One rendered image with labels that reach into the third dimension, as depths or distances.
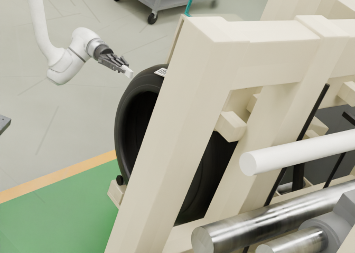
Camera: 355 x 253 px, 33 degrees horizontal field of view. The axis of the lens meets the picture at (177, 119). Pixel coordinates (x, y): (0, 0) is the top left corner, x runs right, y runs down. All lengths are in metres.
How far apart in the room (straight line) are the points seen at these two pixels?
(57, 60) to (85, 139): 1.58
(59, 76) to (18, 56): 2.26
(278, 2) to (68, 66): 0.98
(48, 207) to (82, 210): 0.20
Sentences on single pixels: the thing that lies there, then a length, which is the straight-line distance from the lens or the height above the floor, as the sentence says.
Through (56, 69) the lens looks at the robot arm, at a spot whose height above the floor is 1.10.
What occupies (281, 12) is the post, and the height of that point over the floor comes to 1.74.
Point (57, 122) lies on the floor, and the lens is 4.26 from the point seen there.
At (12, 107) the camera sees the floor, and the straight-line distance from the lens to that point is 4.32.
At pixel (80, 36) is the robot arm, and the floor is 1.23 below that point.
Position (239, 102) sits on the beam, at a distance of 1.57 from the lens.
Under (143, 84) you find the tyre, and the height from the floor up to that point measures 1.37.
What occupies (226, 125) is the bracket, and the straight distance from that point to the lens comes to 1.53.
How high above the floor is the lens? 2.44
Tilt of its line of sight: 31 degrees down
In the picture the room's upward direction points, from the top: 21 degrees clockwise
